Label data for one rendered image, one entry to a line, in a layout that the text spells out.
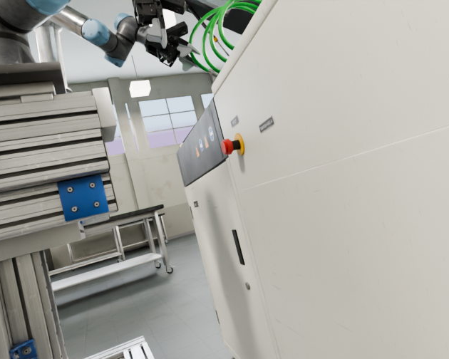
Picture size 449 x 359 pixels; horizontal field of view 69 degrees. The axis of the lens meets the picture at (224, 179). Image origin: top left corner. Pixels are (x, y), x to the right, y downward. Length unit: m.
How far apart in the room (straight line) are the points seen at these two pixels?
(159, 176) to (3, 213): 8.79
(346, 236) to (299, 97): 0.21
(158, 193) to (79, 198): 8.69
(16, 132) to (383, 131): 0.65
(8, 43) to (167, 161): 8.89
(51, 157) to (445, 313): 0.68
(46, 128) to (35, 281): 0.42
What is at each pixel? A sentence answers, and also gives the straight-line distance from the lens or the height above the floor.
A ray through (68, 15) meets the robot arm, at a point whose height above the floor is 1.43.
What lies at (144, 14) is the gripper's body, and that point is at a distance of 1.18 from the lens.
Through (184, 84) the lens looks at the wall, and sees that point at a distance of 10.54.
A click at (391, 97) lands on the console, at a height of 0.74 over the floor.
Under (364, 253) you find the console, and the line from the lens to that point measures 0.46.
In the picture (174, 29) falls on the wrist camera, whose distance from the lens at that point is 1.36.
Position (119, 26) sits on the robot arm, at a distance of 1.41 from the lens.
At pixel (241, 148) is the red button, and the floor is 0.79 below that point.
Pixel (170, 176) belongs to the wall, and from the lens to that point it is 9.58.
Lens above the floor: 0.69
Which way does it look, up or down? 4 degrees up
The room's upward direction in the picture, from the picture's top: 14 degrees counter-clockwise
